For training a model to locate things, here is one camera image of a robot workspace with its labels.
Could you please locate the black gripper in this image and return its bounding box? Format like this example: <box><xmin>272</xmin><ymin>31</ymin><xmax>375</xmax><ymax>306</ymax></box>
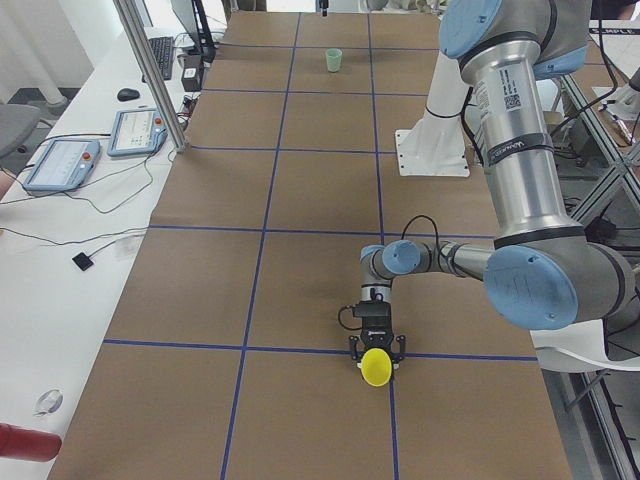
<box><xmin>348</xmin><ymin>316</ymin><xmax>406</xmax><ymax>370</ymax></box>

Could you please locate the yellow plastic cup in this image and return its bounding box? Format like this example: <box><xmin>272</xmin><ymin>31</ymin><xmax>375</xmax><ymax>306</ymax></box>
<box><xmin>360</xmin><ymin>348</ymin><xmax>393</xmax><ymax>387</ymax></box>

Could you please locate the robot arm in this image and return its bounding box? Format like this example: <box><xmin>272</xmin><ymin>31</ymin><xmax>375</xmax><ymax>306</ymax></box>
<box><xmin>349</xmin><ymin>1</ymin><xmax>636</xmax><ymax>386</ymax></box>

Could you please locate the green plastic cup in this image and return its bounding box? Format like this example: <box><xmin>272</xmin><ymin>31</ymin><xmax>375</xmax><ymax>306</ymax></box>
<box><xmin>325</xmin><ymin>48</ymin><xmax>343</xmax><ymax>73</ymax></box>

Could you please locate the computer monitor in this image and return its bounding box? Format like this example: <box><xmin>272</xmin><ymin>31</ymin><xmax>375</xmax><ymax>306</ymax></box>
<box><xmin>170</xmin><ymin>0</ymin><xmax>216</xmax><ymax>63</ymax></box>

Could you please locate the brown paper table mat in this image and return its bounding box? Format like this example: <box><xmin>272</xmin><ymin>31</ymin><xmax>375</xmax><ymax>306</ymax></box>
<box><xmin>50</xmin><ymin>13</ymin><xmax>571</xmax><ymax>479</ymax></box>

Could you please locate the black box on table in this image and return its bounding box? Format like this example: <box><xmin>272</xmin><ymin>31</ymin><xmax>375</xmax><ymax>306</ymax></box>
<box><xmin>181</xmin><ymin>55</ymin><xmax>204</xmax><ymax>92</ymax></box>

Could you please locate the black keyboard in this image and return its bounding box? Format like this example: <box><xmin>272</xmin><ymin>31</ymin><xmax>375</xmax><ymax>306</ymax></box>
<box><xmin>148</xmin><ymin>36</ymin><xmax>174</xmax><ymax>80</ymax></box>

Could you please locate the white chair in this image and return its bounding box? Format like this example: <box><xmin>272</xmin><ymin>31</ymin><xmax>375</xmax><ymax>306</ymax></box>
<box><xmin>530</xmin><ymin>320</ymin><xmax>639</xmax><ymax>373</ymax></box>

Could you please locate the black computer mouse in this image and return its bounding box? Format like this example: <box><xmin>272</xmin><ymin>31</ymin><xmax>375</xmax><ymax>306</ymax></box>
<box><xmin>117</xmin><ymin>88</ymin><xmax>140</xmax><ymax>102</ymax></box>

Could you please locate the far blue teach pendant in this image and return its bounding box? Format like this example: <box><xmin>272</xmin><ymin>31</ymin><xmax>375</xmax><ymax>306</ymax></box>
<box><xmin>107</xmin><ymin>109</ymin><xmax>167</xmax><ymax>157</ymax></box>

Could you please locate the blue teach pendant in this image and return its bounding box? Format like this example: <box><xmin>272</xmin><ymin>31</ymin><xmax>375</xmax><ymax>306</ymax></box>
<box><xmin>107</xmin><ymin>109</ymin><xmax>167</xmax><ymax>157</ymax></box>
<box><xmin>23</xmin><ymin>138</ymin><xmax>101</xmax><ymax>194</ymax></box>

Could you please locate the near blue teach pendant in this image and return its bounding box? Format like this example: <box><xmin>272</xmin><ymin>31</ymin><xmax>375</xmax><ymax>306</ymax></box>
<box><xmin>23</xmin><ymin>138</ymin><xmax>101</xmax><ymax>194</ymax></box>

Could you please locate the small black square pad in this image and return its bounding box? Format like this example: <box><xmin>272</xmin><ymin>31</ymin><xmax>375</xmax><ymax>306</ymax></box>
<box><xmin>72</xmin><ymin>252</ymin><xmax>94</xmax><ymax>271</ymax></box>

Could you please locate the clear plastic tape roll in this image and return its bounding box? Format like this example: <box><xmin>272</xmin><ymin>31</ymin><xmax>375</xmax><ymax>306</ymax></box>
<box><xmin>33</xmin><ymin>389</ymin><xmax>64</xmax><ymax>417</ymax></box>

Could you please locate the red cylinder bottle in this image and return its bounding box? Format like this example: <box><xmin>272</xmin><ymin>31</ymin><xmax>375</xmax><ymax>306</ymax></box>
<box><xmin>1</xmin><ymin>423</ymin><xmax>62</xmax><ymax>462</ymax></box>

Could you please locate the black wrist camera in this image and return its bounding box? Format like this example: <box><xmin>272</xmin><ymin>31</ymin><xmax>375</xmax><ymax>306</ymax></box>
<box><xmin>352</xmin><ymin>300</ymin><xmax>391</xmax><ymax>319</ymax></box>

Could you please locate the black camera cable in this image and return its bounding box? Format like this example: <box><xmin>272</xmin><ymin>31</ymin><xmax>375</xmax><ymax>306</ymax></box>
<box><xmin>337</xmin><ymin>215</ymin><xmax>442</xmax><ymax>331</ymax></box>

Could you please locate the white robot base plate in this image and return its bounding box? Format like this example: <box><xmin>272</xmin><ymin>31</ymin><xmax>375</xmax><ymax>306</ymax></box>
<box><xmin>395</xmin><ymin>129</ymin><xmax>470</xmax><ymax>178</ymax></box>

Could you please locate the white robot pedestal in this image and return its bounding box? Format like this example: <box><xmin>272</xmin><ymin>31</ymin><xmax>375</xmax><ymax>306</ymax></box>
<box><xmin>394</xmin><ymin>44</ymin><xmax>476</xmax><ymax>178</ymax></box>

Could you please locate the aluminium frame post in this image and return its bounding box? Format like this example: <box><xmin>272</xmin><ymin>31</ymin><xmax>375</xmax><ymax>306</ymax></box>
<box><xmin>113</xmin><ymin>0</ymin><xmax>187</xmax><ymax>153</ymax></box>

